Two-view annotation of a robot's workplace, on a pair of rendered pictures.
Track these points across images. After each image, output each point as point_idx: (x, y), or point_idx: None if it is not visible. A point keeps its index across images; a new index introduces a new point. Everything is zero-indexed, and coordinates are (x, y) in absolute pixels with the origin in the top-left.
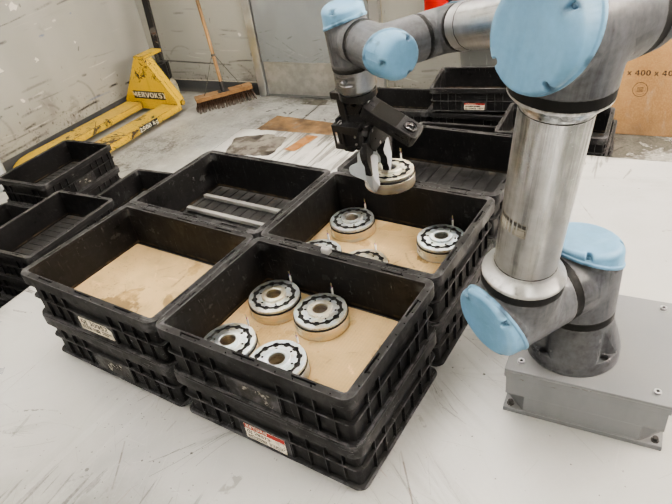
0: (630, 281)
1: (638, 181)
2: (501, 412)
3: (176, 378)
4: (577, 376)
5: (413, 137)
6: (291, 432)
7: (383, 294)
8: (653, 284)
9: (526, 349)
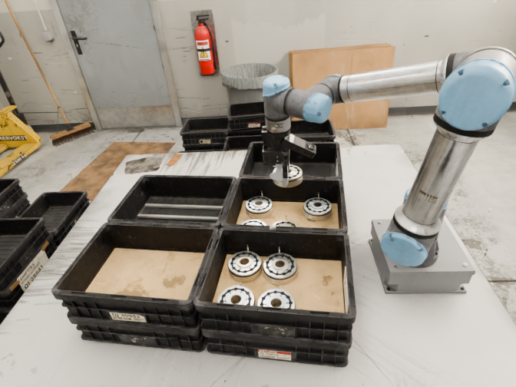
0: None
1: (372, 157)
2: (385, 296)
3: (198, 334)
4: (426, 266)
5: (315, 153)
6: (301, 345)
7: (313, 246)
8: None
9: None
